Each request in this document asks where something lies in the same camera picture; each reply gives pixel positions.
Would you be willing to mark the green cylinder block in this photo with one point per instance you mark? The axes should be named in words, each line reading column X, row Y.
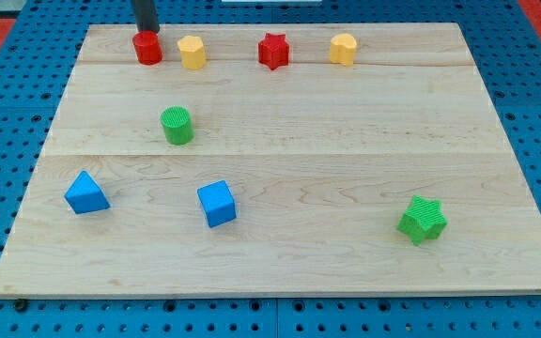
column 177, row 125

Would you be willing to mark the light wooden board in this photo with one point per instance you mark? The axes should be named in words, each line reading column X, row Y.
column 321, row 159

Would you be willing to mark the blue cube block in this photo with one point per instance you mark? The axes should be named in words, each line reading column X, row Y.
column 218, row 203

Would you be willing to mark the red star block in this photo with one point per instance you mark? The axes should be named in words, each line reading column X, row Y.
column 273, row 51

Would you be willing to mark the yellow heart block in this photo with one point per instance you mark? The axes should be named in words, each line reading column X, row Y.
column 343, row 48

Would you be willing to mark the yellow hexagon block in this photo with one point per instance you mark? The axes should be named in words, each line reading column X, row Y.
column 192, row 52

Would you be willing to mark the green star block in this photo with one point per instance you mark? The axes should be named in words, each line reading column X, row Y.
column 422, row 220

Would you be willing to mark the red cylinder block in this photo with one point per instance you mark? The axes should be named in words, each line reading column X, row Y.
column 147, row 47

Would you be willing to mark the blue triangle block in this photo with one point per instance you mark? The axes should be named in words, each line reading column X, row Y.
column 84, row 195

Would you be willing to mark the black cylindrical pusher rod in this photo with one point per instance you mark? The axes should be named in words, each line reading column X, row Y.
column 145, row 14

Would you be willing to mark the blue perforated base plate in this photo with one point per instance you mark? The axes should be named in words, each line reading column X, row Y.
column 35, row 64

